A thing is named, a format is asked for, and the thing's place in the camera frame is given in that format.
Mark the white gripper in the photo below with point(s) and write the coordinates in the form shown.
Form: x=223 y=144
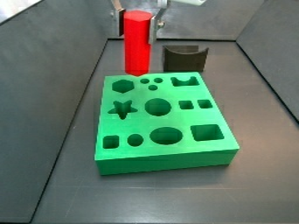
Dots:
x=156 y=22

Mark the red hexagonal prism block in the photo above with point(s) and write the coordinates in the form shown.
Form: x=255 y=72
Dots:
x=137 y=49

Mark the green shape sorter board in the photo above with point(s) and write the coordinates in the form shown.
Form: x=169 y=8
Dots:
x=159 y=124

